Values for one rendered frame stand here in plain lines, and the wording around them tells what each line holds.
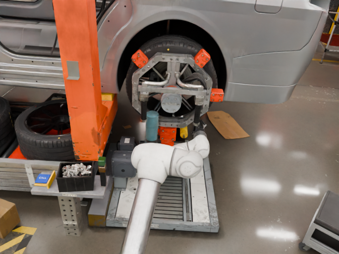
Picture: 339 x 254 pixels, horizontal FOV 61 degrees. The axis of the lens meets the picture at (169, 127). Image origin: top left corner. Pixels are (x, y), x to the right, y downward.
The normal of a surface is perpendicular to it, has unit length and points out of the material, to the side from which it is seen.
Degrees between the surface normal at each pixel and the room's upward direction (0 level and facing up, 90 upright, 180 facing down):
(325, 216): 0
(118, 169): 90
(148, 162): 43
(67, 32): 90
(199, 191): 0
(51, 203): 0
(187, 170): 64
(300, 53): 90
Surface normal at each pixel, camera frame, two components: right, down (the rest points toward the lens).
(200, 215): 0.07, -0.84
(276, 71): -0.01, 0.55
